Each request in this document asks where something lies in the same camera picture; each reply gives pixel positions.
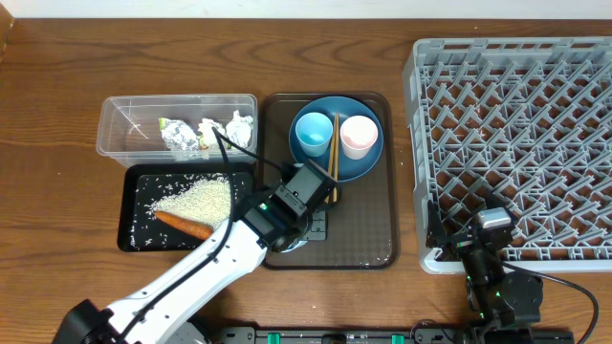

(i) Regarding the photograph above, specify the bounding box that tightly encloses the wooden chopstick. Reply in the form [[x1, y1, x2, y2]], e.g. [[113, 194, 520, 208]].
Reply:
[[332, 113, 339, 203], [326, 127, 334, 205]]

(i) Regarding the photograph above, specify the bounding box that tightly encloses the white tissue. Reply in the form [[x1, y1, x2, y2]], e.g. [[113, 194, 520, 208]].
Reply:
[[198, 118, 226, 150], [226, 110, 253, 148]]

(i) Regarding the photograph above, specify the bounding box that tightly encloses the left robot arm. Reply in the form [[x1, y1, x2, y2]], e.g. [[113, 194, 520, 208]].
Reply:
[[52, 161, 337, 344]]

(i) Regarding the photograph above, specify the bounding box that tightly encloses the white rice pile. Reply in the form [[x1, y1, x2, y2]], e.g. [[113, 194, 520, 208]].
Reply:
[[148, 174, 230, 229]]

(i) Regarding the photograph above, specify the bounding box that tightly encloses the grey dishwasher rack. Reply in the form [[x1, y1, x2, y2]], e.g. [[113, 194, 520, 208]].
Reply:
[[403, 36, 611, 274]]

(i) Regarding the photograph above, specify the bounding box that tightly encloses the right wooden chopstick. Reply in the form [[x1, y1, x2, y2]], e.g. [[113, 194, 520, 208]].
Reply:
[[332, 113, 339, 203]]

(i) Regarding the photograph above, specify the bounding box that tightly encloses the left wooden chopstick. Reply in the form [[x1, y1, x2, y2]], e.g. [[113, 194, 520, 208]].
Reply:
[[326, 127, 334, 205]]

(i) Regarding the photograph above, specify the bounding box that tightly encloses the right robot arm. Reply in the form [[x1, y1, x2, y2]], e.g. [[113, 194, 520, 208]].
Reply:
[[426, 194, 543, 343]]

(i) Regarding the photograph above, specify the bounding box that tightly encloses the dark blue plate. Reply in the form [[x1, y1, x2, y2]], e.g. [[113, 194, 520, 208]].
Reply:
[[289, 96, 384, 183]]

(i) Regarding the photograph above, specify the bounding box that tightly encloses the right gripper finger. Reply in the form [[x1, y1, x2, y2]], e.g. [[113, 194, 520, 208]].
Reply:
[[426, 201, 447, 248], [485, 190, 510, 215]]

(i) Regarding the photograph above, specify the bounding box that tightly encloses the brown serving tray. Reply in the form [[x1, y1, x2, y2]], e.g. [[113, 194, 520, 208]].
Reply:
[[258, 92, 399, 270]]

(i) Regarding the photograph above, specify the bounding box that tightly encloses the orange carrot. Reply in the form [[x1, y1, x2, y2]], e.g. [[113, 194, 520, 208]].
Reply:
[[155, 211, 214, 241]]

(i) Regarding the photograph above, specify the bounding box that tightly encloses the foil wrapper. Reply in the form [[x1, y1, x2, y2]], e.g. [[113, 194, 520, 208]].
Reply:
[[159, 118, 199, 151]]

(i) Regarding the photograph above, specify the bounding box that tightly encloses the black plastic tray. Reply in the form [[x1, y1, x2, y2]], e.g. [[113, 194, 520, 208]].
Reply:
[[117, 162, 253, 252]]

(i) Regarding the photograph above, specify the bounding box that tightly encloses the clear plastic bin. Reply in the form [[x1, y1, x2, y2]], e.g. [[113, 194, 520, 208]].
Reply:
[[97, 94, 258, 167]]

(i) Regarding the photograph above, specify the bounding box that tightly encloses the light blue cup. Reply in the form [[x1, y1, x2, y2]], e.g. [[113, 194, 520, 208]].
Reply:
[[295, 112, 334, 157]]

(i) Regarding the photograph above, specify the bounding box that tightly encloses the pink cup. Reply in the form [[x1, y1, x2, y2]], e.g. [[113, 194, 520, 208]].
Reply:
[[339, 116, 379, 160]]

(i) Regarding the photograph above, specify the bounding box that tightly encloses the light blue bowl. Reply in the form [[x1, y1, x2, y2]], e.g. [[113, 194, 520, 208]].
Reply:
[[282, 240, 307, 253]]

